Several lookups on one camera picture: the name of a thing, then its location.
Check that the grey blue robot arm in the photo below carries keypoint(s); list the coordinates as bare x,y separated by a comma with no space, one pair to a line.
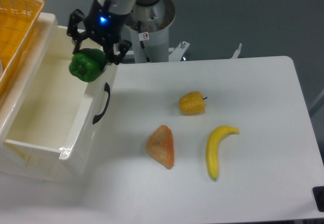
121,7

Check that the yellow bell pepper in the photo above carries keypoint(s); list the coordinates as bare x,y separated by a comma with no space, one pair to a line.
192,103

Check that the white drawer cabinet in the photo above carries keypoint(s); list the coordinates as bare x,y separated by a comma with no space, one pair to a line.
44,110

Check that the green bell pepper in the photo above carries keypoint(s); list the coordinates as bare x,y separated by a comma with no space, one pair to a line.
87,64

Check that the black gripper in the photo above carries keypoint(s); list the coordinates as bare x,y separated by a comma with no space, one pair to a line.
102,27

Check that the orange bread slice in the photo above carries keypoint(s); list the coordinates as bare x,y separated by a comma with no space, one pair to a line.
160,146

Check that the black drawer handle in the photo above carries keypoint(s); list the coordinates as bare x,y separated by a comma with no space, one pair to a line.
102,103

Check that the black corner object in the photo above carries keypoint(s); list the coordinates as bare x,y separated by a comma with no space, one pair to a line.
318,193

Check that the yellow banana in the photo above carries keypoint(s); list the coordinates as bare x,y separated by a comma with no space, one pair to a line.
212,146

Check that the yellow woven basket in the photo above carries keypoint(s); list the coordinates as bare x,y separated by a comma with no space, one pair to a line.
18,20

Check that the open white drawer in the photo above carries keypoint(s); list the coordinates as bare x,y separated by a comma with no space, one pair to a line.
90,131

